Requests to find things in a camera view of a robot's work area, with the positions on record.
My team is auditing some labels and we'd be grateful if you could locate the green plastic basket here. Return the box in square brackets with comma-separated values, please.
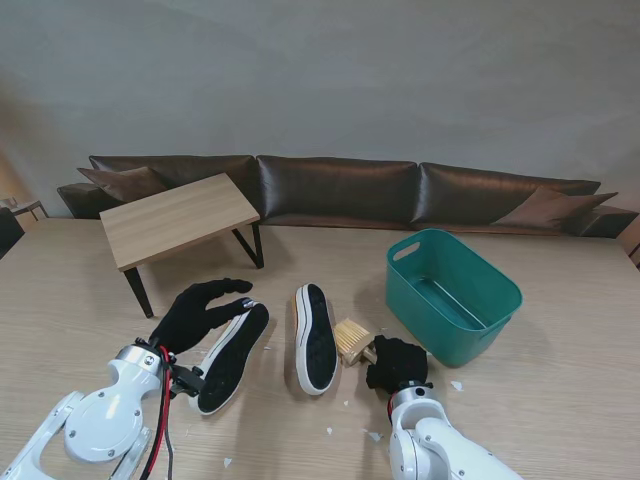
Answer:
[384, 228, 524, 368]

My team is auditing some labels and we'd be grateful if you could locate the small wooden side table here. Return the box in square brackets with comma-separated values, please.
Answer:
[0, 197, 50, 221]

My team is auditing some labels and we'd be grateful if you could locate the light wooden cabinet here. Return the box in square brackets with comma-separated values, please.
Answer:
[615, 214, 640, 271]

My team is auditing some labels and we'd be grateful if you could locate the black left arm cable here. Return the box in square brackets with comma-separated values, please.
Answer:
[162, 429, 177, 480]

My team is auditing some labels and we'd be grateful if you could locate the yellow canvas sneaker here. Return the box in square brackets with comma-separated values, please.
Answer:
[192, 299, 271, 416]
[291, 283, 341, 396]

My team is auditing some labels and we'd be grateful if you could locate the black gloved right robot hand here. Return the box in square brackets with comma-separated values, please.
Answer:
[364, 334, 430, 396]

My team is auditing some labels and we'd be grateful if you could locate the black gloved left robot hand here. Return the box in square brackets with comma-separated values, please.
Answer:
[149, 278, 254, 357]

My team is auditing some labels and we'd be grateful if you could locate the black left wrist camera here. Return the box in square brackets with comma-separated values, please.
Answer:
[172, 364, 206, 400]

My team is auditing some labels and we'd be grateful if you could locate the brown sofa cushion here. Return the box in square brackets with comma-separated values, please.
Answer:
[77, 166, 169, 204]
[494, 186, 620, 230]

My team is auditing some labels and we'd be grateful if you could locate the wooden shoe brush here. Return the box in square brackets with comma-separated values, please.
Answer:
[333, 319, 379, 367]

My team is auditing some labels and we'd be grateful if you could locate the dark brown leather sofa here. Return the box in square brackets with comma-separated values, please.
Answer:
[56, 154, 640, 239]

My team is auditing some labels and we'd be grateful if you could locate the red left arm cable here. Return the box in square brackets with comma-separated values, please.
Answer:
[143, 349, 175, 480]

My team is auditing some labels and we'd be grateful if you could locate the small wooden black-legged bench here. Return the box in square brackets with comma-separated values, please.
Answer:
[98, 173, 265, 320]

